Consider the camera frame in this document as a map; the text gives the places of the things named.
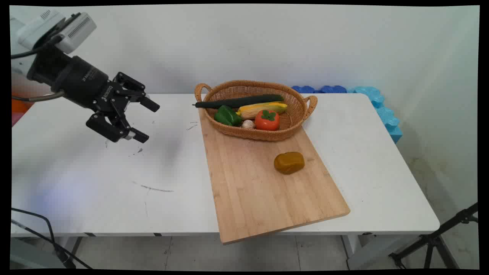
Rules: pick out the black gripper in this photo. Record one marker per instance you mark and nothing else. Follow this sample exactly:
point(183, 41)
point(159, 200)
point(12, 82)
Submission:
point(82, 82)

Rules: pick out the dark green cucumber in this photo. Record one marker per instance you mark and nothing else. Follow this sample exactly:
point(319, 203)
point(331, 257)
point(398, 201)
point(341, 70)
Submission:
point(237, 102)

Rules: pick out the orange object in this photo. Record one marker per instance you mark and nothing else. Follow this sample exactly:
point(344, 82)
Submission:
point(19, 106)

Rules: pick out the green bell pepper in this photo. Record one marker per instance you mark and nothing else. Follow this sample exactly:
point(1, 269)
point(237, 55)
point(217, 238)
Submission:
point(227, 116)

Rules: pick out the white garlic bulb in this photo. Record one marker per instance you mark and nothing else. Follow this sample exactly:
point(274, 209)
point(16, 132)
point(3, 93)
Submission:
point(248, 124)

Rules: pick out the yellow corn cob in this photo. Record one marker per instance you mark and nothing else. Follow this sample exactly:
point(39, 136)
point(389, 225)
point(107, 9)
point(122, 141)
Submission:
point(259, 109)

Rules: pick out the orange red tomato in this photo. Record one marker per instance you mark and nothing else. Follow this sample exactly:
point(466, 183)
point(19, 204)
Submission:
point(266, 121)

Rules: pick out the wooden cutting board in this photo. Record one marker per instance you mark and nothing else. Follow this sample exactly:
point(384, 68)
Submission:
point(259, 191)

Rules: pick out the woven wicker basket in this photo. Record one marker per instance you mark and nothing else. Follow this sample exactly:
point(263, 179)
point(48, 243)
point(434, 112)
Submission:
point(294, 114)

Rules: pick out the brown potato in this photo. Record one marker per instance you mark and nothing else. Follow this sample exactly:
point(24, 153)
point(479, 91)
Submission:
point(289, 163)

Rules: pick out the dark blue foam piece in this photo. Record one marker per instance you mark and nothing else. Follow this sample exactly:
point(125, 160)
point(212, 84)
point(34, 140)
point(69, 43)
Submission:
point(303, 89)
point(333, 89)

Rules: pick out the light blue foam mat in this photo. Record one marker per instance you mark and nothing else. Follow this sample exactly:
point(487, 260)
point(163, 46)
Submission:
point(386, 114)

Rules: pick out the black tripod stand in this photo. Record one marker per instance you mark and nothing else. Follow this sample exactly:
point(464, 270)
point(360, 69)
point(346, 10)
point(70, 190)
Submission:
point(433, 240)

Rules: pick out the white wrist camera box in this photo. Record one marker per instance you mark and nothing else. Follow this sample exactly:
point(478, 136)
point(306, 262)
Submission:
point(72, 32)

